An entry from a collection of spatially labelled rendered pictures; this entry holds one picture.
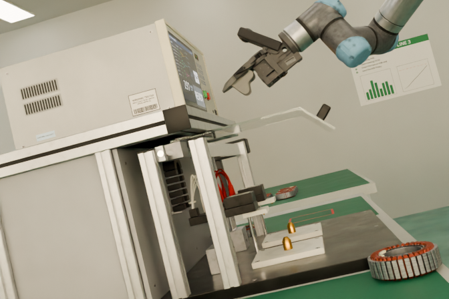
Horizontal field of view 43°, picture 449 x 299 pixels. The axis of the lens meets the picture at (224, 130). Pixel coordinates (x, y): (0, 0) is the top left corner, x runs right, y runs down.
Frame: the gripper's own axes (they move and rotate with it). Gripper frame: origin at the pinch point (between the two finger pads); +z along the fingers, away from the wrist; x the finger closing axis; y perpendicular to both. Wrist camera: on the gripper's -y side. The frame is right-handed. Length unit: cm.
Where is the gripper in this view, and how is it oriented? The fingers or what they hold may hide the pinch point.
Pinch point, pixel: (224, 87)
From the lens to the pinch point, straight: 146.6
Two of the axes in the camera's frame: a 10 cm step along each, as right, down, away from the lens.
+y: 6.2, 7.7, -1.2
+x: 1.5, 0.3, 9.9
